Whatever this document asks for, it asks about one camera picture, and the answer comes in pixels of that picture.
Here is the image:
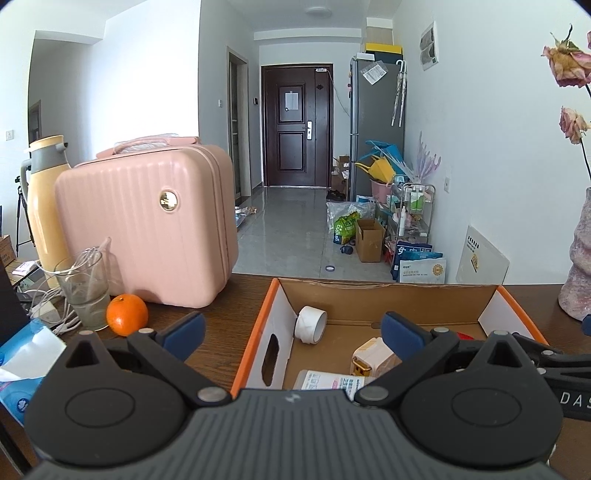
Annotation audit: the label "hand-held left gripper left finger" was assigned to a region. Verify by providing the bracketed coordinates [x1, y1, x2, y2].
[65, 311, 232, 409]

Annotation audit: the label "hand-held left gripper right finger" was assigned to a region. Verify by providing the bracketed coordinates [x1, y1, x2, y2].
[353, 311, 518, 409]

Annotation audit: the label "white power adapter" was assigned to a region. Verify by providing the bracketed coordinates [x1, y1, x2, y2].
[352, 337, 402, 377]

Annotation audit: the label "orange-rimmed cardboard box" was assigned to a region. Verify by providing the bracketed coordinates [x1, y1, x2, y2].
[229, 278, 552, 402]

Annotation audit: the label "white tape roll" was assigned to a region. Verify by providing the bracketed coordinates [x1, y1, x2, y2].
[294, 305, 328, 344]

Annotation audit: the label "pink textured vase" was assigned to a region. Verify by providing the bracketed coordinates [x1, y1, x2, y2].
[558, 187, 591, 322]

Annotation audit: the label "orange fruit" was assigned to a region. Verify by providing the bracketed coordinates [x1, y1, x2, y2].
[106, 294, 149, 337]

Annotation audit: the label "blue and white packet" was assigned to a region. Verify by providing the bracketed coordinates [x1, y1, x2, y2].
[392, 241, 448, 284]

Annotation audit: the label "white paper booklet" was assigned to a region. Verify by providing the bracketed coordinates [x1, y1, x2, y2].
[294, 369, 377, 400]

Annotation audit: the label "small brown cardboard box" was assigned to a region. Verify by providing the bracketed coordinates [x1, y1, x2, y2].
[355, 218, 386, 263]

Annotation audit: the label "clear drinking glass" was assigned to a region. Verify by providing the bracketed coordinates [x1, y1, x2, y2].
[54, 237, 112, 331]

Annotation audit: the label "white leaning board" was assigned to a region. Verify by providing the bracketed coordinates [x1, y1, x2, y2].
[455, 225, 511, 284]

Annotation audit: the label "green printed bag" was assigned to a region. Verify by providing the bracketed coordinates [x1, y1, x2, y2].
[333, 212, 361, 245]

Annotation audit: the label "pink hard-shell suitcase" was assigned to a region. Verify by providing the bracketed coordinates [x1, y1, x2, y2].
[54, 135, 240, 309]

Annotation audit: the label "white power strip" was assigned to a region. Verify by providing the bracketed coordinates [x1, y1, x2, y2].
[36, 298, 65, 325]

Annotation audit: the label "clear plastic bag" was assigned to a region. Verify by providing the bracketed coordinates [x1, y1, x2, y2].
[327, 200, 376, 232]

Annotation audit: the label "blue tissue packet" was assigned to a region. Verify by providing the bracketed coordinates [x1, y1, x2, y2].
[0, 318, 68, 425]

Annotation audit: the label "yellow bag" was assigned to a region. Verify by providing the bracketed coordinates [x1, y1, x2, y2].
[355, 156, 397, 182]

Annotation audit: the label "lilac plastic hangers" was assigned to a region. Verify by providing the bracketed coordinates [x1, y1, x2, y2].
[416, 131, 443, 185]

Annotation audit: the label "yellow thermos jug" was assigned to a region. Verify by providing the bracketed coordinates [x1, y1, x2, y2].
[21, 135, 75, 289]

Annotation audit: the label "black tripod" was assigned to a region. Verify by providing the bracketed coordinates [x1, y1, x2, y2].
[14, 175, 35, 259]

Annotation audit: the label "grey refrigerator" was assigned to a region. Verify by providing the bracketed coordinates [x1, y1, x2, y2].
[349, 58, 406, 204]

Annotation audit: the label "dark brown door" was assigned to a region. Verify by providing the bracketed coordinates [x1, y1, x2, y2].
[261, 65, 334, 189]

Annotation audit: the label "white folded umbrella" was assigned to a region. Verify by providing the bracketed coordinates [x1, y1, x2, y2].
[392, 60, 408, 127]

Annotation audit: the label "paper sheet on refrigerator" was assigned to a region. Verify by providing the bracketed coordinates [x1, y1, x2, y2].
[361, 62, 387, 85]

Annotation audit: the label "large dried pink rose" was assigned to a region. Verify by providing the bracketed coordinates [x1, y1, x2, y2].
[541, 23, 591, 100]

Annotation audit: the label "yellow and black box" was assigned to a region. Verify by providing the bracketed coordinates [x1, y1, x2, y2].
[365, 42, 404, 63]

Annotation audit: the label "metal wire rack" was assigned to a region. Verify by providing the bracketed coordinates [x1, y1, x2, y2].
[387, 182, 435, 259]

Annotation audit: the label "white cables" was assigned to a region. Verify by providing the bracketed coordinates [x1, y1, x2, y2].
[18, 263, 83, 335]

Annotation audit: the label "white wall panel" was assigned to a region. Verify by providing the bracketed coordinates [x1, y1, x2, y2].
[419, 21, 439, 71]

